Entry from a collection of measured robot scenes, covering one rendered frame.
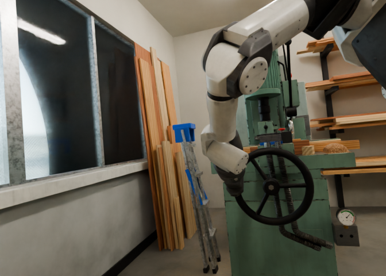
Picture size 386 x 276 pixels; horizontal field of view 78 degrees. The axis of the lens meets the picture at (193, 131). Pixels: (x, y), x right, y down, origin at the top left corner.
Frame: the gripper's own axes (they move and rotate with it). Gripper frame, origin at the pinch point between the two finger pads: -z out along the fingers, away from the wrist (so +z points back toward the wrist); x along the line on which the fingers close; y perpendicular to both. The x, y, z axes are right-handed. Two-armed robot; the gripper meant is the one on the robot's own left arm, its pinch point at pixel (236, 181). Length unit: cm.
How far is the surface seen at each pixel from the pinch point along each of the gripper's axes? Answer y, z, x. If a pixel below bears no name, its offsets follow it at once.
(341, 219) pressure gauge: -35.7, -26.1, -5.8
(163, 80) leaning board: 113, -113, 173
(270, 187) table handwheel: -10.9, -6.3, 0.0
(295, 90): -27, -31, 64
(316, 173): -29.1, -23.1, 11.6
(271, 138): -12.7, -7.7, 21.0
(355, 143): -48, -31, 29
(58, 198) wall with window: 115, -30, 1
